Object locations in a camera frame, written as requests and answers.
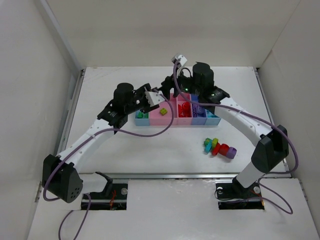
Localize lime green lego brick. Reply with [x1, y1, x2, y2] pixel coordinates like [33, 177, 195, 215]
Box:
[159, 108, 168, 116]

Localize multicolour lego chain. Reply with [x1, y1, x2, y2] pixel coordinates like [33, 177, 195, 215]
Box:
[202, 137, 237, 161]

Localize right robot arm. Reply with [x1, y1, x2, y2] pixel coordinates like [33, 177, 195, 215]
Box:
[160, 57, 291, 192]

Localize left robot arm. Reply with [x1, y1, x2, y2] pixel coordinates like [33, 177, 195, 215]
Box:
[42, 83, 165, 203]

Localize red legos in bin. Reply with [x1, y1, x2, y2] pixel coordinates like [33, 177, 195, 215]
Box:
[177, 101, 192, 118]

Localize purple legos in bin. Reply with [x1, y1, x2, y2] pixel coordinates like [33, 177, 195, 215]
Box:
[192, 104, 206, 118]

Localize teal legos in bin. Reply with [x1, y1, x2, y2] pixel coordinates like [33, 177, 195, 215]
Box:
[206, 110, 217, 118]

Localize left light blue bin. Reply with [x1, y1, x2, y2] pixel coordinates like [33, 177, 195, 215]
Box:
[134, 110, 150, 126]

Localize large pink bin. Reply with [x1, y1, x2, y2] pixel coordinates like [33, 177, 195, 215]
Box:
[148, 93, 178, 126]

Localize purple blue bin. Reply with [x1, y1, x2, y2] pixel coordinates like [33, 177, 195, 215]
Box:
[190, 93, 207, 126]

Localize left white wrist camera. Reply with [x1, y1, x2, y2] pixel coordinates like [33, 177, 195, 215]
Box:
[145, 91, 166, 107]

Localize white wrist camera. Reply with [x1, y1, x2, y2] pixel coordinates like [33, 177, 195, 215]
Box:
[145, 91, 166, 107]
[171, 53, 188, 77]

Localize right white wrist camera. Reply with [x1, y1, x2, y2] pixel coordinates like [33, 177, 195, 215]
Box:
[171, 53, 188, 77]

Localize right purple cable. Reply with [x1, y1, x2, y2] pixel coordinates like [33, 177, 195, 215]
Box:
[172, 59, 300, 215]

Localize purple cable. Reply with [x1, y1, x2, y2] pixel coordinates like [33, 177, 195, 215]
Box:
[42, 87, 176, 240]
[172, 59, 300, 215]

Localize aluminium rail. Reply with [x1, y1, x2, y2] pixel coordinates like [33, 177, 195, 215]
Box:
[53, 172, 292, 181]

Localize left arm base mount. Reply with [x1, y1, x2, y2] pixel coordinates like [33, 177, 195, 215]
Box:
[80, 172, 129, 211]

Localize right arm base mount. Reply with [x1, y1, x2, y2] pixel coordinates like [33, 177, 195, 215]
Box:
[214, 182, 265, 210]

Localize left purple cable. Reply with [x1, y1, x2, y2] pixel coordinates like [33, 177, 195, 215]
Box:
[42, 87, 176, 240]

